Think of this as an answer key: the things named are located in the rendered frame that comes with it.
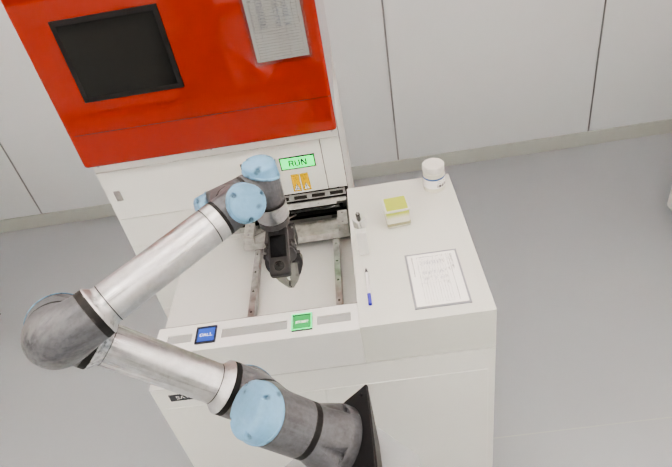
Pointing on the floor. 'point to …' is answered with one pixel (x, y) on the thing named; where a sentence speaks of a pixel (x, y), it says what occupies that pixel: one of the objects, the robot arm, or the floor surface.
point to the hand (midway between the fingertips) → (290, 285)
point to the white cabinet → (444, 400)
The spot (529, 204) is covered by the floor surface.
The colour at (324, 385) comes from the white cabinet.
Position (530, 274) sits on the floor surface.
